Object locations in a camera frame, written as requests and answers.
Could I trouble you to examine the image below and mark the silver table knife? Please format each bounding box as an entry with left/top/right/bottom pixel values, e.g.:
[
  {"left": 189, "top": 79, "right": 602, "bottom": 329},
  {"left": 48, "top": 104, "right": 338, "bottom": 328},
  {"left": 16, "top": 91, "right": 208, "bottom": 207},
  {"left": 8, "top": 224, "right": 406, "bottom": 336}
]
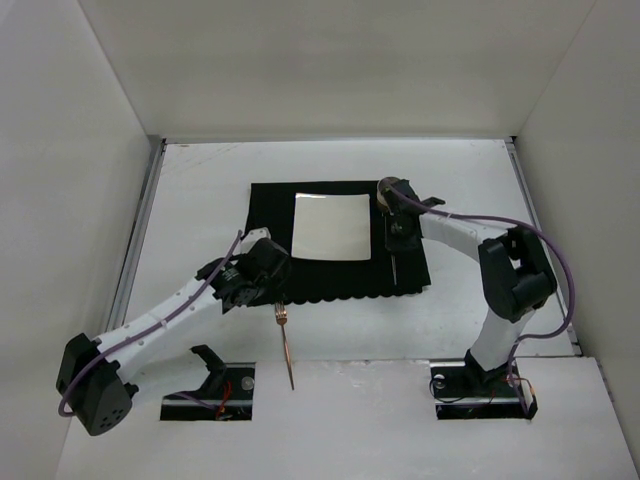
[{"left": 391, "top": 252, "right": 399, "bottom": 288}]

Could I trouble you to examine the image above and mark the silver metal cup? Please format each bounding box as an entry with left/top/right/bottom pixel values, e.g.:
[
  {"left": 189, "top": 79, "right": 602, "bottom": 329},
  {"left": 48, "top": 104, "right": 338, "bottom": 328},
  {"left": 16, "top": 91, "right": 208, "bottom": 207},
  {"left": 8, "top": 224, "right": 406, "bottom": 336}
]
[{"left": 376, "top": 177, "right": 400, "bottom": 214}]

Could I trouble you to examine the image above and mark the copper fork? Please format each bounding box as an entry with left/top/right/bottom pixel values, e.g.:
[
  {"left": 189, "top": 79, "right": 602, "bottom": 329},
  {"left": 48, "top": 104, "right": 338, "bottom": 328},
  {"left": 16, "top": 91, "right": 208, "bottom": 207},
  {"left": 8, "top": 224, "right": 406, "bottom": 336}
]
[{"left": 274, "top": 302, "right": 295, "bottom": 391}]

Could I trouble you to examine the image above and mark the black cloth placemat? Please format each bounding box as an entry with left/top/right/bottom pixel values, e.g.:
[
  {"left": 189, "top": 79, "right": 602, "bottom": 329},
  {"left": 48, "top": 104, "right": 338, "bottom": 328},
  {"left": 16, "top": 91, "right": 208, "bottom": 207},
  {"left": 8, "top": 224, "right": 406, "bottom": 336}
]
[{"left": 245, "top": 180, "right": 431, "bottom": 307}]

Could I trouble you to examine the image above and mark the square white plate black rim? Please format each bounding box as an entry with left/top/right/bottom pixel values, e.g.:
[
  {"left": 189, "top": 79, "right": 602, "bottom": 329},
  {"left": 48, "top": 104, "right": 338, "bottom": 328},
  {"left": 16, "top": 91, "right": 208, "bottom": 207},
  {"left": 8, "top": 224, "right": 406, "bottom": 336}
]
[{"left": 291, "top": 193, "right": 371, "bottom": 262}]

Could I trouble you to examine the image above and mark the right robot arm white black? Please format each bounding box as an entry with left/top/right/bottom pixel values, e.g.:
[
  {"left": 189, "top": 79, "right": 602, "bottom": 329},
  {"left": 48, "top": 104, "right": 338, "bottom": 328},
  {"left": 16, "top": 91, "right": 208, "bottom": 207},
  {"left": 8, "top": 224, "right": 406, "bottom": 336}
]
[{"left": 376, "top": 177, "right": 557, "bottom": 383}]

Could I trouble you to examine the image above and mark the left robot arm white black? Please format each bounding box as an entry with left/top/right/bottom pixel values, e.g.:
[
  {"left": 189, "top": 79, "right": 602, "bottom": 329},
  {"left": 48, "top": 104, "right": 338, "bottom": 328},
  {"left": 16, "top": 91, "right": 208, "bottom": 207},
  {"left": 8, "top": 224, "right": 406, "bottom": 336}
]
[{"left": 56, "top": 234, "right": 291, "bottom": 436}]

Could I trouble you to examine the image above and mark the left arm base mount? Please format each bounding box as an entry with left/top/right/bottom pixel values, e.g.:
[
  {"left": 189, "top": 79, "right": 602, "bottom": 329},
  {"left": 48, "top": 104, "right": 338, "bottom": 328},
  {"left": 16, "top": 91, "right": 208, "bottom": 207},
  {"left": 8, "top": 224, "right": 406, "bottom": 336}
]
[{"left": 159, "top": 345, "right": 256, "bottom": 422}]

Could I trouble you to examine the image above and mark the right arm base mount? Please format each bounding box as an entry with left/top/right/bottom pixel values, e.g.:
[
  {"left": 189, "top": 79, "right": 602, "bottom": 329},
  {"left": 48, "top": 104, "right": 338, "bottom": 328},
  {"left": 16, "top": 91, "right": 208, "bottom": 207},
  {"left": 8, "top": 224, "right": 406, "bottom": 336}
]
[{"left": 428, "top": 353, "right": 538, "bottom": 420}]

